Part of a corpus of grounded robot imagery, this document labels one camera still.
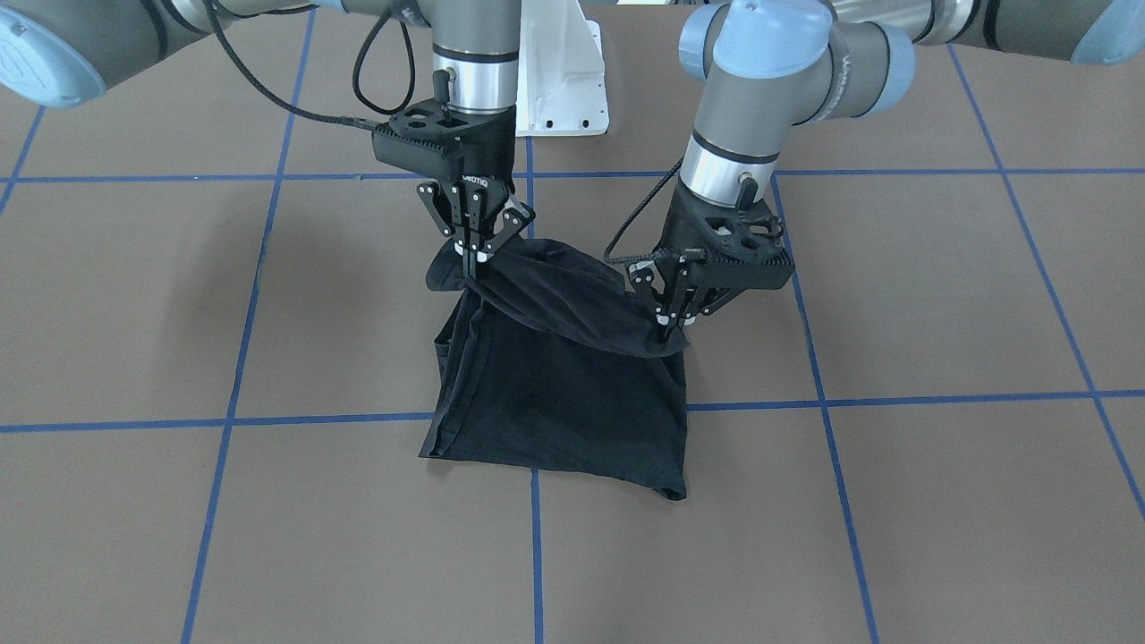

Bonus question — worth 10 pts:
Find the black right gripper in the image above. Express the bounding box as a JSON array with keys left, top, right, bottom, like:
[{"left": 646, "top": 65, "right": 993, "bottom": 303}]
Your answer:
[{"left": 371, "top": 99, "right": 536, "bottom": 274}]

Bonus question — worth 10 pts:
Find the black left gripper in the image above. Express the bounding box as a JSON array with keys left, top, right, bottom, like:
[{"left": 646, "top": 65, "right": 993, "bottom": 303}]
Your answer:
[{"left": 626, "top": 179, "right": 796, "bottom": 343}]

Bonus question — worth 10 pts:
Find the black graphic t-shirt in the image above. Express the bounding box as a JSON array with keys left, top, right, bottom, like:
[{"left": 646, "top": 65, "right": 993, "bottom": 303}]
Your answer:
[{"left": 420, "top": 238, "right": 690, "bottom": 501}]

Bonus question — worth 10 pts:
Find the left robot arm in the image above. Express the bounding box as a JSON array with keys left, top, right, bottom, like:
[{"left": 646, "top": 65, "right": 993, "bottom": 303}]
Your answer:
[{"left": 624, "top": 1, "right": 1142, "bottom": 343}]

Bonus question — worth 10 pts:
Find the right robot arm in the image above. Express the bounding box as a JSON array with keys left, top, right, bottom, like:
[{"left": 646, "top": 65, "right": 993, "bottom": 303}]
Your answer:
[{"left": 3, "top": 1, "right": 535, "bottom": 277}]

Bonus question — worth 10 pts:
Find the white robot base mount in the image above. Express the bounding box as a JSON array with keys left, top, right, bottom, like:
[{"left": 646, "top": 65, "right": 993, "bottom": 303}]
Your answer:
[{"left": 516, "top": 1, "right": 610, "bottom": 136}]

